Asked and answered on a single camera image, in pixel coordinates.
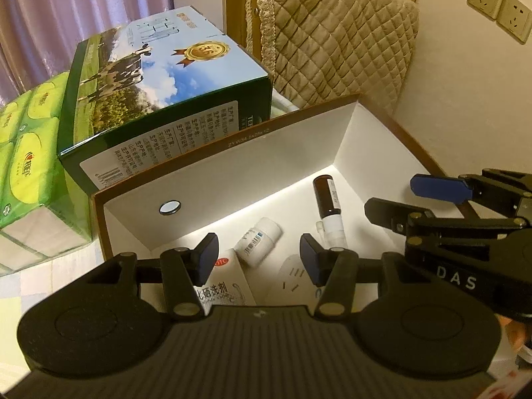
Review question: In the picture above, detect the green pack of tissues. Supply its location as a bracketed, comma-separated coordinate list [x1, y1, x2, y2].
[0, 70, 94, 277]

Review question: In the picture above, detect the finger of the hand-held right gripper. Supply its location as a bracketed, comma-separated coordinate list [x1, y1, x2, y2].
[409, 168, 532, 217]
[364, 198, 532, 242]

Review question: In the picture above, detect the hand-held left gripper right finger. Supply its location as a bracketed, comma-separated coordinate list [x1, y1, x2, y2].
[299, 233, 430, 317]

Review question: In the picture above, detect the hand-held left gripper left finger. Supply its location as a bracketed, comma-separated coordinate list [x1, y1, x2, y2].
[85, 233, 219, 317]

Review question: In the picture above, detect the small white pill bottle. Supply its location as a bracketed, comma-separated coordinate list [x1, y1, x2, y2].
[234, 217, 282, 267]

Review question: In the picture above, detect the pale checked cloth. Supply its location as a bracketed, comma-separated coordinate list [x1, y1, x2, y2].
[0, 253, 109, 383]

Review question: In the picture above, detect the blue and white medicine box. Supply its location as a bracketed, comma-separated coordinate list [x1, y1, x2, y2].
[195, 258, 258, 315]

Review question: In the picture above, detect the pink curtain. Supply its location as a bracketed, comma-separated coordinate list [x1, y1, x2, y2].
[0, 0, 174, 105]

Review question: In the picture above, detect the beige quilted cover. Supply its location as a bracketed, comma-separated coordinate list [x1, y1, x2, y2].
[245, 0, 420, 115]

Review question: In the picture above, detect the dark spray bottle white nozzle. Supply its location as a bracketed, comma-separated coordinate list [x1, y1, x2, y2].
[313, 176, 349, 251]

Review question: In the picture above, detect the brown storage box white inside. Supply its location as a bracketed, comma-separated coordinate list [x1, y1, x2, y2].
[90, 92, 465, 305]

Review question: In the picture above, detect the green milk carton cow print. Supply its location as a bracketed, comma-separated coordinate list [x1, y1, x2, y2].
[56, 5, 274, 197]

